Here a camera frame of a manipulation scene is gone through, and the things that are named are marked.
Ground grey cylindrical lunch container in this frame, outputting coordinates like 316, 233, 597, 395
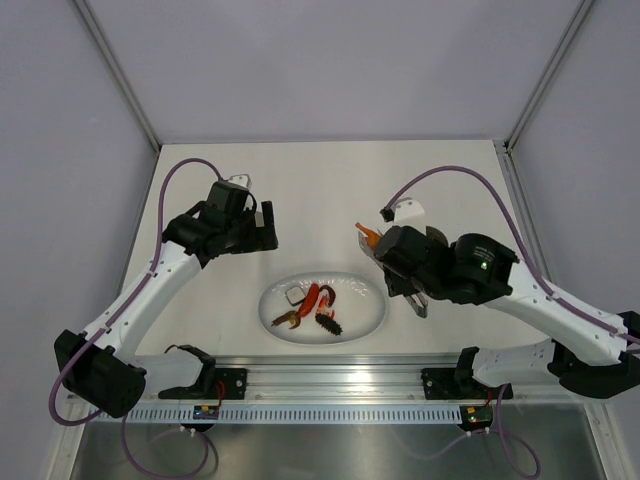
425, 226, 449, 247

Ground metal tongs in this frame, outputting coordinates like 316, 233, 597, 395
358, 231, 428, 318

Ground red sausage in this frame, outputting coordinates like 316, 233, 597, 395
298, 283, 320, 318

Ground slotted cable duct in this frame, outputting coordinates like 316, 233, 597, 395
128, 404, 491, 425

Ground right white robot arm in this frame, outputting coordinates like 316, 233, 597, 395
372, 226, 639, 399

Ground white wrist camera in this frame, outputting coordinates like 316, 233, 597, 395
227, 174, 252, 190
380, 197, 426, 231

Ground black and white sushi piece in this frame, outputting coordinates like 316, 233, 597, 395
285, 286, 306, 306

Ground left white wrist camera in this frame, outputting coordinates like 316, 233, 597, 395
227, 174, 252, 190

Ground brown shrimp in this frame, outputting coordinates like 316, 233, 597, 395
271, 310, 301, 330

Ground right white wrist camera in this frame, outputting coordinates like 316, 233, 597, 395
380, 197, 426, 231

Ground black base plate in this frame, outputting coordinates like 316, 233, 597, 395
158, 367, 248, 400
420, 367, 500, 401

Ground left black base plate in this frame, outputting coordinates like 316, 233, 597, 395
158, 367, 248, 400

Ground white oval plate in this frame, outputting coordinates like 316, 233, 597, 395
258, 272, 387, 346

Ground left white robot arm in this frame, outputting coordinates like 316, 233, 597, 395
54, 174, 278, 418

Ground aluminium mounting rail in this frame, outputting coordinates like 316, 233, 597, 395
124, 353, 609, 405

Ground red white crab stick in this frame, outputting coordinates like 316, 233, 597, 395
316, 296, 334, 319

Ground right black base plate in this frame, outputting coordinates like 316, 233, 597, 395
420, 367, 500, 401

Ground black sea cucumber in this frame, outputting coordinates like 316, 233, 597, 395
315, 313, 343, 336

